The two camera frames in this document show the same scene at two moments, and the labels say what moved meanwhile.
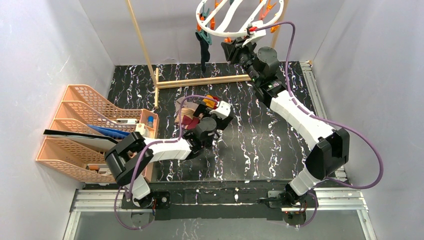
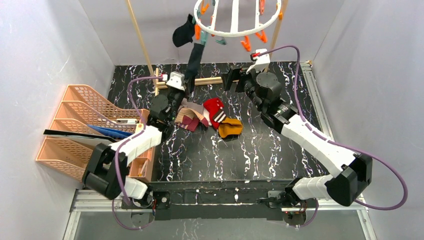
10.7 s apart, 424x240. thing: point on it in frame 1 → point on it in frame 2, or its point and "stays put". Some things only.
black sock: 205,52 → 193,66
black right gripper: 232,50 → 240,82
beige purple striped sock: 188,119 stays put
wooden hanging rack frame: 166,82 stays put
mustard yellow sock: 209,103 → 229,126
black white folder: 96,141 stays put
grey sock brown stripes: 185,104 stays put
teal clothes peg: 205,36 → 221,41
